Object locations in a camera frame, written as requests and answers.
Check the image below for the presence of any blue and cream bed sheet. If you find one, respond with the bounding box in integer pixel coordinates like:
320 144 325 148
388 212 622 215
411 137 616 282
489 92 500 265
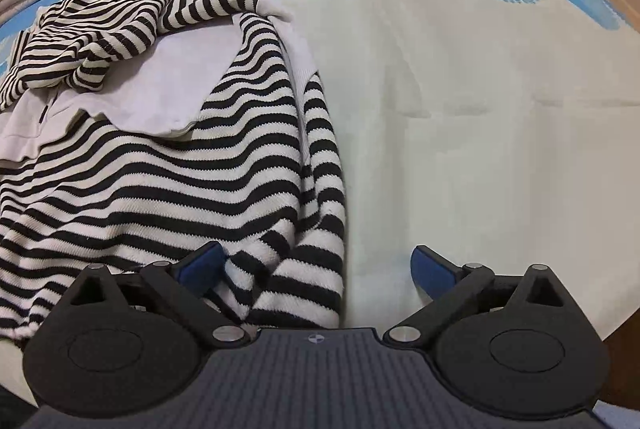
0 0 633 345

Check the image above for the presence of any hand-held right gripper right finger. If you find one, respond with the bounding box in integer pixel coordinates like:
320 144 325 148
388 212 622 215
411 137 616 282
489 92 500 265
382 245 563 350

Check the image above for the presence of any black white striped hoodie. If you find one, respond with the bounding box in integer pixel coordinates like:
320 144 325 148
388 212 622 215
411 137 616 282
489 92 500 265
0 0 348 350

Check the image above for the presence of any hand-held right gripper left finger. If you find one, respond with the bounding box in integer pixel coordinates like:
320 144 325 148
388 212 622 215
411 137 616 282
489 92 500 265
67 240 253 350

